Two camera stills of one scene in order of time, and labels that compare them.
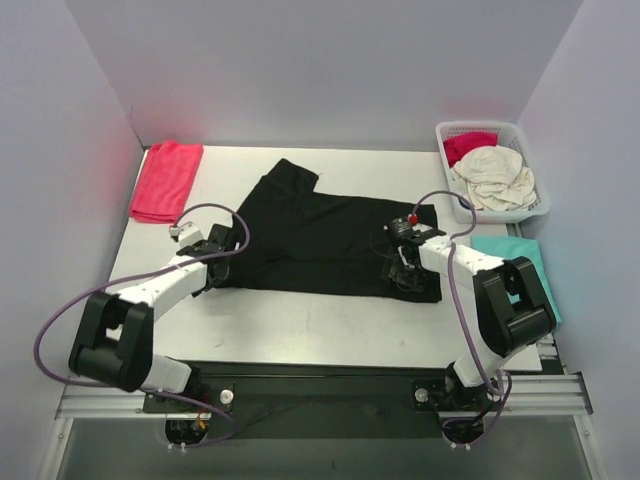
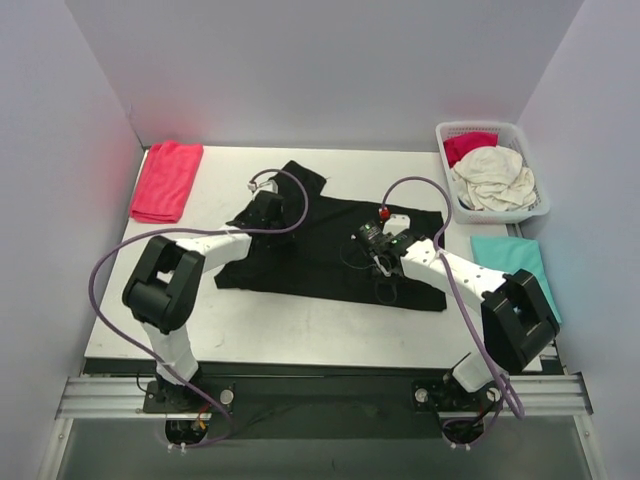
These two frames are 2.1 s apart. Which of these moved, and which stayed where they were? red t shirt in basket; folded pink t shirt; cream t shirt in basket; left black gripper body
Moved: left black gripper body
Stayed: red t shirt in basket; folded pink t shirt; cream t shirt in basket
